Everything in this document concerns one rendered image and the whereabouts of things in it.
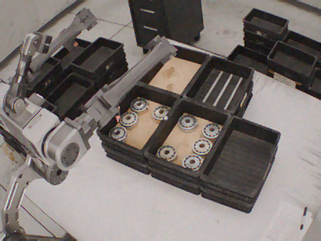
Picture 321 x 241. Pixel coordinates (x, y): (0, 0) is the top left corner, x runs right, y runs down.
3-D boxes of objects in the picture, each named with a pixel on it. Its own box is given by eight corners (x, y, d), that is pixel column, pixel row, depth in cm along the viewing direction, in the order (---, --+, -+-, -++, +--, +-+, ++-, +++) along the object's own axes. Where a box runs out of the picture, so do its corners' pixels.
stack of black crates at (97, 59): (104, 111, 306) (92, 72, 273) (81, 99, 320) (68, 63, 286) (133, 82, 325) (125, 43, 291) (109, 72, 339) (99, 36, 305)
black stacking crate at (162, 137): (198, 187, 173) (198, 175, 164) (146, 166, 185) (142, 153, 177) (231, 129, 193) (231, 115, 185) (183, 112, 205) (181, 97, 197)
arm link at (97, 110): (83, 114, 120) (94, 125, 121) (102, 94, 124) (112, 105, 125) (77, 120, 128) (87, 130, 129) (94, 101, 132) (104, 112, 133)
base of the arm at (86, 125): (72, 140, 126) (62, 119, 117) (86, 125, 130) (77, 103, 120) (89, 151, 122) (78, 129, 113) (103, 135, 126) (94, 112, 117)
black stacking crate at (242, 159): (251, 206, 161) (254, 196, 152) (199, 187, 173) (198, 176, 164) (278, 146, 181) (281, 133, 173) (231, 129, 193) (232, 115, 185)
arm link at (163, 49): (168, 27, 133) (186, 46, 135) (157, 36, 146) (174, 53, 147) (81, 108, 122) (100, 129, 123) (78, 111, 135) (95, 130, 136)
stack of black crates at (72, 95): (74, 143, 288) (61, 116, 262) (53, 129, 301) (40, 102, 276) (104, 111, 306) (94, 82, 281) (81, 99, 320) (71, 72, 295)
